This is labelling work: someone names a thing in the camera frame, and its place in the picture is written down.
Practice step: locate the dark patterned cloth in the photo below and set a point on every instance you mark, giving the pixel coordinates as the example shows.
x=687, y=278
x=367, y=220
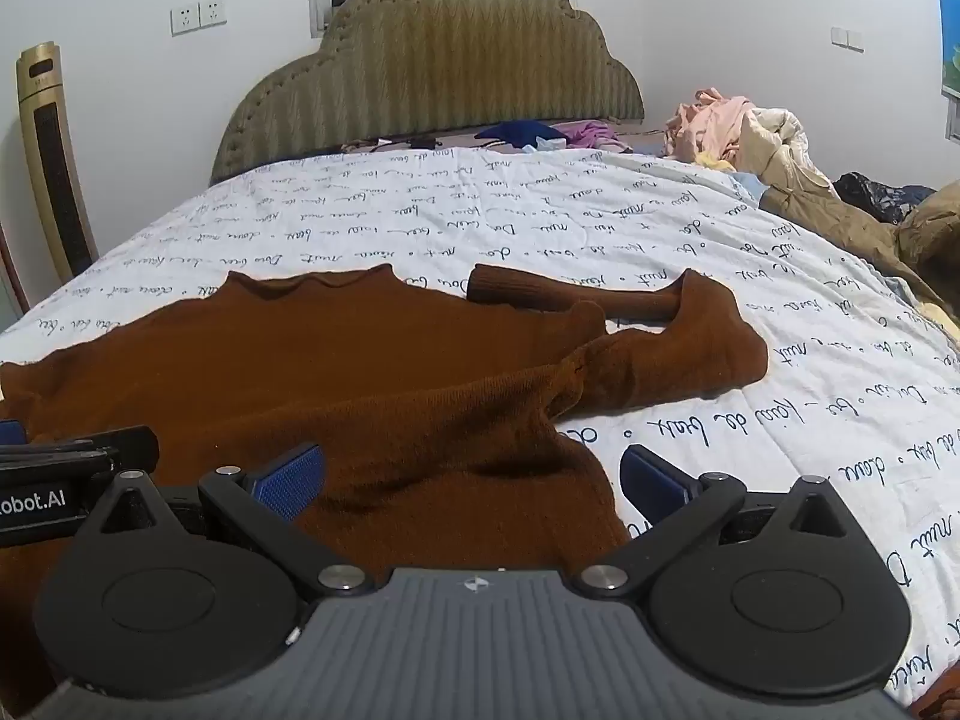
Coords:
x=877, y=195

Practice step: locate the white wall switch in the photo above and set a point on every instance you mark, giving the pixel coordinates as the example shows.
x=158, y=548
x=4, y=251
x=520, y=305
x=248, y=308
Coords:
x=847, y=38

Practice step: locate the white wall socket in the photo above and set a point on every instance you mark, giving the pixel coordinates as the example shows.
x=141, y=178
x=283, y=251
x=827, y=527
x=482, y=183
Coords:
x=184, y=19
x=214, y=13

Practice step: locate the gold tower air conditioner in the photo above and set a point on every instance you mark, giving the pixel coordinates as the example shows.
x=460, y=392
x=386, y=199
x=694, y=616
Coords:
x=56, y=165

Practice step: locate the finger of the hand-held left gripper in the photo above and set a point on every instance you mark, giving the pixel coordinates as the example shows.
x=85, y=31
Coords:
x=90, y=446

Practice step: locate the wall poster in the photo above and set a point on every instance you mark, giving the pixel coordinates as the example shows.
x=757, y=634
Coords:
x=949, y=22

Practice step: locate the pink clothes pile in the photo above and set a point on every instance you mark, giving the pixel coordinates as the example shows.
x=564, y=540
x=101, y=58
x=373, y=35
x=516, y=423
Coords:
x=709, y=124

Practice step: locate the brown knit sweater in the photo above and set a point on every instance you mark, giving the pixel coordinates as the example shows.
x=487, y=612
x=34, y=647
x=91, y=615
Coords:
x=315, y=390

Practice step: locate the olive padded headboard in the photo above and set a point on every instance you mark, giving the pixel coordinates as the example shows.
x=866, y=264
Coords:
x=442, y=67

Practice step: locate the white script-printed blanket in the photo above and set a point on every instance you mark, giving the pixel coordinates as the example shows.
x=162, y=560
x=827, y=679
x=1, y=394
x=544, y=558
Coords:
x=525, y=210

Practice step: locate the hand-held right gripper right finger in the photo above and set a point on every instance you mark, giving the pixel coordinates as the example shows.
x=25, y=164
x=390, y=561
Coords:
x=651, y=476

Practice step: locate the dark blue cloth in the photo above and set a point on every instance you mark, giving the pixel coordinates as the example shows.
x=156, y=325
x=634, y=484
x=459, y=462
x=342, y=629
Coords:
x=517, y=131

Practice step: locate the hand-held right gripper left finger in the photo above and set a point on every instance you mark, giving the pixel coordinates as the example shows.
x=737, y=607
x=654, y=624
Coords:
x=289, y=481

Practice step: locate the pile of beige clothes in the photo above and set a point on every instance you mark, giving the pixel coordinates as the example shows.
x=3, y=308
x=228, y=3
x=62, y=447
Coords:
x=814, y=187

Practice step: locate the purple cloth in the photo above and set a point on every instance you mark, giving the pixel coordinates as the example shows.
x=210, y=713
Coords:
x=596, y=136

